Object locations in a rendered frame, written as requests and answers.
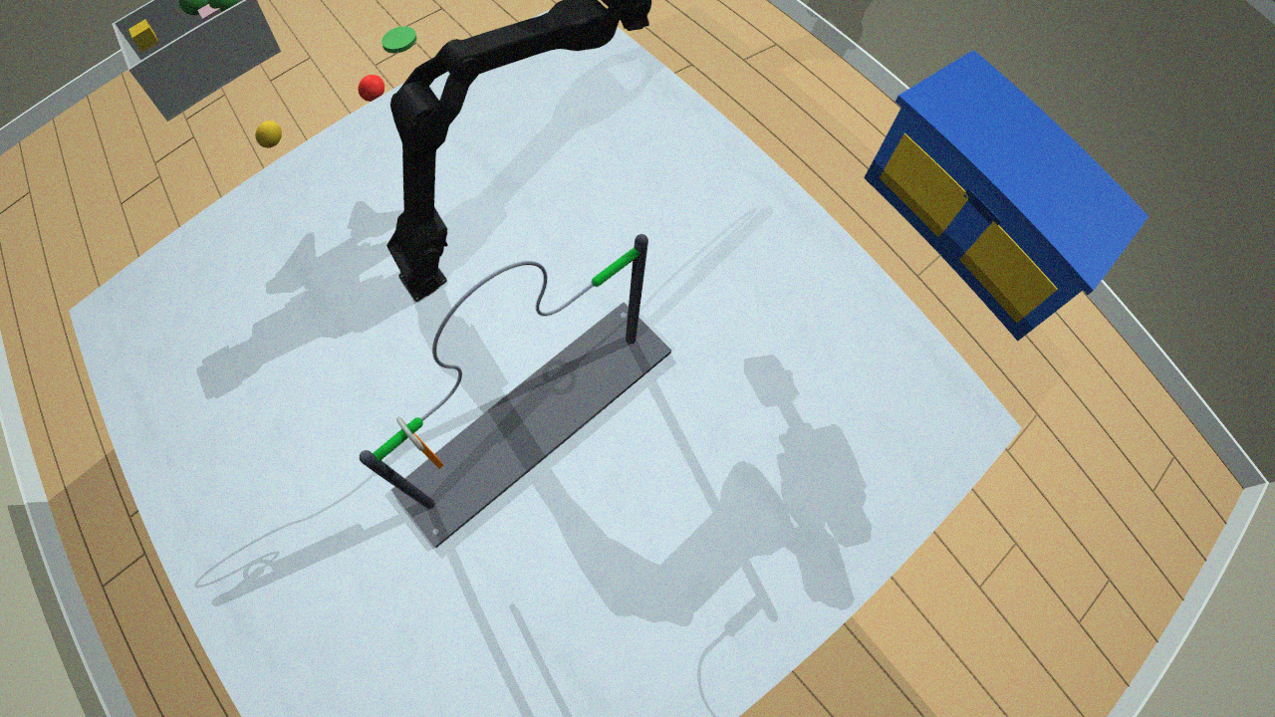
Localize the orange handle with grey ring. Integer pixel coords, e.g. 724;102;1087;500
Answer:
397;417;442;469

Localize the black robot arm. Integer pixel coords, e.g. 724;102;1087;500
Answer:
386;0;652;302

